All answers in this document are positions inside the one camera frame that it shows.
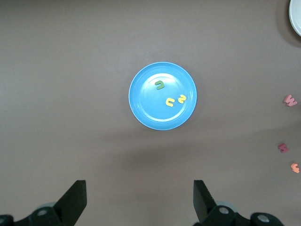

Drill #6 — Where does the pink foam letter W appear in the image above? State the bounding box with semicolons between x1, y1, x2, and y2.
284;94;298;107

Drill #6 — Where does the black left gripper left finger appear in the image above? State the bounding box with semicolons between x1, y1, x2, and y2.
0;179;88;226

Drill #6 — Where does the blue plate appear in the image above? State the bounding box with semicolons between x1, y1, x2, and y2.
128;62;198;131

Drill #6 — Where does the brown table cover sheet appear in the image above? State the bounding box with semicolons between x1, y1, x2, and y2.
0;0;301;226

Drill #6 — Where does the beige plate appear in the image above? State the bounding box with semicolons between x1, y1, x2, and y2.
288;0;301;37

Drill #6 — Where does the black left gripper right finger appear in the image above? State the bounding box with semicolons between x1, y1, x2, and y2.
193;179;284;226

